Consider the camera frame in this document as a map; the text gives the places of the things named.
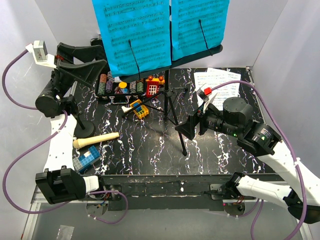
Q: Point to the blue sheet music right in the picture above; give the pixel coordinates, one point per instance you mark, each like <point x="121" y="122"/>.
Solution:
<point x="197" y="25"/>

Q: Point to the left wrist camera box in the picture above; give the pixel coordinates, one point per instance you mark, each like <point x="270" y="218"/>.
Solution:
<point x="40" y="54"/>

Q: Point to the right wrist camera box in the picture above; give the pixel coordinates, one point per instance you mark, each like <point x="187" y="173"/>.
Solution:
<point x="205" y="95"/>

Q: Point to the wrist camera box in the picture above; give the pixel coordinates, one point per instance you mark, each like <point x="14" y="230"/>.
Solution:
<point x="205" y="95"/>
<point x="40" y="54"/>

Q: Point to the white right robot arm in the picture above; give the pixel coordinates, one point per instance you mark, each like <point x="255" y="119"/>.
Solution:
<point x="263" y="142"/>

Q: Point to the black microphone stand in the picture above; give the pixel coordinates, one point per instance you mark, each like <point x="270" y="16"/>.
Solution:
<point x="81" y="110"/>

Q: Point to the yellow blue block toy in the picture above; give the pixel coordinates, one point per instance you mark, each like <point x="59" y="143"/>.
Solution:
<point x="142" y="111"/>

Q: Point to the white sheet music page under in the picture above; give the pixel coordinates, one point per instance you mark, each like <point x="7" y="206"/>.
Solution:
<point x="223" y="76"/>

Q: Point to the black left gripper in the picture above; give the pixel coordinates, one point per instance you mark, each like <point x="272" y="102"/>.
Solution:
<point x="85" y="73"/>

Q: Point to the blue sheet music left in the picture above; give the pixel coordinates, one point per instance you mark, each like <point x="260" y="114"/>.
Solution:
<point x="135" y="34"/>

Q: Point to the black poker chip case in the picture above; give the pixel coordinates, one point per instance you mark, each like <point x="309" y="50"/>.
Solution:
<point x="106" y="89"/>

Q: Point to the red yellow toy block house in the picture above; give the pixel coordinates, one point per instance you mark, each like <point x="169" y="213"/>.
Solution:
<point x="153" y="85"/>

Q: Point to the white sheet music page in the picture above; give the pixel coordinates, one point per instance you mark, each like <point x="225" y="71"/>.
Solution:
<point x="204" y="80"/>

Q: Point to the yellow dealer button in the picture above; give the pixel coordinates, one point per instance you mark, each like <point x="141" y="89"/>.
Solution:
<point x="122" y="85"/>

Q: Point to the white toy block piece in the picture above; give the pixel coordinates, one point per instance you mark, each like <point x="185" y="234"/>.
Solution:
<point x="126" y="109"/>

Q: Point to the blue sheet music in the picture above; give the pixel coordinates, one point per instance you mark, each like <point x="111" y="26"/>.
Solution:
<point x="135" y="34"/>
<point x="197" y="25"/>

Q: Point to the white playing card deck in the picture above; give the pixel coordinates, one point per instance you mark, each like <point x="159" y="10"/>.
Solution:
<point x="117" y="80"/>

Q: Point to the blue grey block stack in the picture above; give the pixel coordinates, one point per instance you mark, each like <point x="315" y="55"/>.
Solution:
<point x="87" y="160"/>

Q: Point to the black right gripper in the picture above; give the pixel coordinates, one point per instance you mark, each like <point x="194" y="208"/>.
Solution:
<point x="187" y="128"/>

